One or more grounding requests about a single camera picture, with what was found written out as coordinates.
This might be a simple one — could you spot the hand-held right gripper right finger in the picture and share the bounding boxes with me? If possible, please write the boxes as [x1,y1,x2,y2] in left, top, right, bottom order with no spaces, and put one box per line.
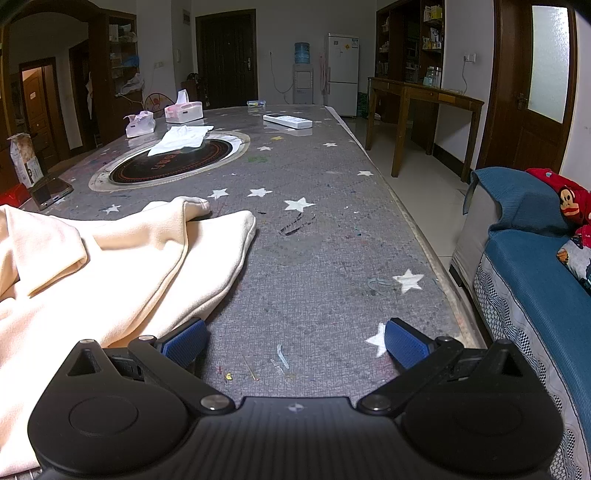
[356,318,532,416]

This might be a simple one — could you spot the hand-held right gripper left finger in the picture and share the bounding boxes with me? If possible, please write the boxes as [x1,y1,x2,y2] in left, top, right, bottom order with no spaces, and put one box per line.
[60,318,236,416]

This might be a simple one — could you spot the cream garment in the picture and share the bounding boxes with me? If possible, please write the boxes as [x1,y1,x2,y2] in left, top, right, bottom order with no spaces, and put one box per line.
[0,196,257,476]

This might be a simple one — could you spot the blue sofa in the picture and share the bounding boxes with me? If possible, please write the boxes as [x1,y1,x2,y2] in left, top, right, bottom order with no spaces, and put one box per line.
[450,167,591,480]

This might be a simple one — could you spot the round black induction cooker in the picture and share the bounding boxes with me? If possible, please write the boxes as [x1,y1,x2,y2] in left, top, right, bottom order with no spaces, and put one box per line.
[89,130,251,193]

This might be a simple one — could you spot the cartoon-print cloth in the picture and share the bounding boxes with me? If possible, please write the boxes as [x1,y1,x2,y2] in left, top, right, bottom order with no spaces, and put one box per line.
[556,224,591,296]

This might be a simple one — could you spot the white tissue sheet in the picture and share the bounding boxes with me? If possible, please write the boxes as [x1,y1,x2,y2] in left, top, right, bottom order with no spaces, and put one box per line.
[147,124,215,158]

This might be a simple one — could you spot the smartphone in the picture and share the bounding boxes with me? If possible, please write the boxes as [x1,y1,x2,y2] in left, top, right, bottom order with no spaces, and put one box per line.
[30,176,75,210]

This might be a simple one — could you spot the red monkey-print blanket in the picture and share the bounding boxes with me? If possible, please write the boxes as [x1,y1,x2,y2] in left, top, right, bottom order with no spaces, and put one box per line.
[525,168,591,226]

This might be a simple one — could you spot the white tissue pack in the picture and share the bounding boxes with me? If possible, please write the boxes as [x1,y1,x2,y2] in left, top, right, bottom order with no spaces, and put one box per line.
[124,111,156,138]

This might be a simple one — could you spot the wooden door with frosted glass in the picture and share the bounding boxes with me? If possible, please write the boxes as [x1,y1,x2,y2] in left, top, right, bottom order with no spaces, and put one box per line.
[478,0,579,174]

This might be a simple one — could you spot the red plastic stool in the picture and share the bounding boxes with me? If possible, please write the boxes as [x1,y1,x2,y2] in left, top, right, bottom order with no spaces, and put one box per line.
[0,184,32,206]

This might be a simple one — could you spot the pink tissue box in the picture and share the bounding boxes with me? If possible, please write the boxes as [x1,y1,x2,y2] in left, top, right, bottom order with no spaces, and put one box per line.
[165,90,204,123]

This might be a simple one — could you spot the standing fan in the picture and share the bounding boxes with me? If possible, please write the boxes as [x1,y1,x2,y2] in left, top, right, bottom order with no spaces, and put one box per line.
[143,92,171,121]

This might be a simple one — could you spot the white remote control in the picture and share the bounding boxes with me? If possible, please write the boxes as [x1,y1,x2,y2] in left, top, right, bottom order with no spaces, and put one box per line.
[263,113,314,130]

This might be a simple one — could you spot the printed paper bag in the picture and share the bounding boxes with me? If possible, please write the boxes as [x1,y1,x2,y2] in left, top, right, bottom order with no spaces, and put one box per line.
[7,133,43,189]

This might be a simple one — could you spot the wooden side table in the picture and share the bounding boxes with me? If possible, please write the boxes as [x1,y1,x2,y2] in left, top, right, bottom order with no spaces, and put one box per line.
[365,76,485,182]

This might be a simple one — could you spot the white plastic bag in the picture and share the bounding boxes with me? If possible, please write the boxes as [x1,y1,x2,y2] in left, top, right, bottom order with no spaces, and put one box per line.
[121,73,145,97]

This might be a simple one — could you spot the brown interior door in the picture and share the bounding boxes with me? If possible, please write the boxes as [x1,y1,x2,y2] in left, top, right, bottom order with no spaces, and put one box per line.
[19,58,61,163]

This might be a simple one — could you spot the white water dispenser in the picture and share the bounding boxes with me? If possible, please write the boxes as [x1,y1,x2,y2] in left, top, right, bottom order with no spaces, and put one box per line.
[292,64,315,105]

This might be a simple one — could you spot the white fridge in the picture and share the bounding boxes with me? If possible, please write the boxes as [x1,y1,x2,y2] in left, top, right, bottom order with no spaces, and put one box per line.
[327,33,360,117]

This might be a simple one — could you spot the dark wooden open shelf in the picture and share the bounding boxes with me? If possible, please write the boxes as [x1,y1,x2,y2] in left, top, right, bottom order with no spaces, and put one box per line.
[88,9,142,149]

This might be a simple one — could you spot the dark entrance door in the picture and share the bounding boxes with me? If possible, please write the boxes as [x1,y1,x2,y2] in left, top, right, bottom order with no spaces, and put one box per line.
[196,9,258,110]

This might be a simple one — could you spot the wooden shelf with boxes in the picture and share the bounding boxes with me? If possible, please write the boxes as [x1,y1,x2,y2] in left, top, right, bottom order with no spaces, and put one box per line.
[375,0,446,88]

